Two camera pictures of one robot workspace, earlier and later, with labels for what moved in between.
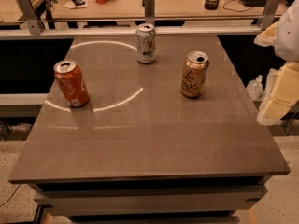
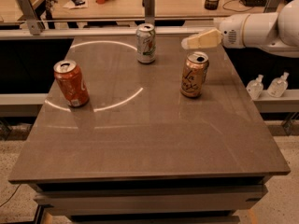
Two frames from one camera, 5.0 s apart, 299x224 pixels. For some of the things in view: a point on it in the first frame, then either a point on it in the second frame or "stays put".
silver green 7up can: x=146 y=43 stays put
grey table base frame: x=160 y=203 stays put
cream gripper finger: x=267 y=37 → x=207 y=39
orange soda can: x=71 y=79 stays put
